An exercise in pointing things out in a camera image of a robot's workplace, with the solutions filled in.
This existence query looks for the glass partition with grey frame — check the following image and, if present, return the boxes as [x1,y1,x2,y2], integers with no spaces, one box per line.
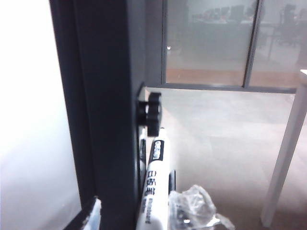
[162,0,307,94]

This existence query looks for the black whiteboard stand frame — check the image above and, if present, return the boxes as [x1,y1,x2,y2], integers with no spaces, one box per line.
[49,0,164,230]

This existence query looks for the black star knob screw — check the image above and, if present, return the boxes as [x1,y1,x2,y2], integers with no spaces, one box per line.
[138,92,163,137]

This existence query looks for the white glossy whiteboard panel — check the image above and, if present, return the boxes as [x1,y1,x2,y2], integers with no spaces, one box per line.
[0,0,83,230]

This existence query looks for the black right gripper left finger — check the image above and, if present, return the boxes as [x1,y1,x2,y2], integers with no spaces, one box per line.
[81,196,103,230]

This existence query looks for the clear-wrapped right gripper right finger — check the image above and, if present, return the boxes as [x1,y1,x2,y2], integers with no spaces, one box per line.
[167,184,235,230]

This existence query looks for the black pen holder clip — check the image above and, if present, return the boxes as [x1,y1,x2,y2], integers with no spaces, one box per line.
[167,169,177,194]

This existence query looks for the white table leg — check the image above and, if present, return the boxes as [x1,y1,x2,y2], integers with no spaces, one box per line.
[260,68,307,221]

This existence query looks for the white whiteboard marker pen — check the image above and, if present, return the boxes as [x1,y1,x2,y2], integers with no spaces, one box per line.
[135,127,174,230]

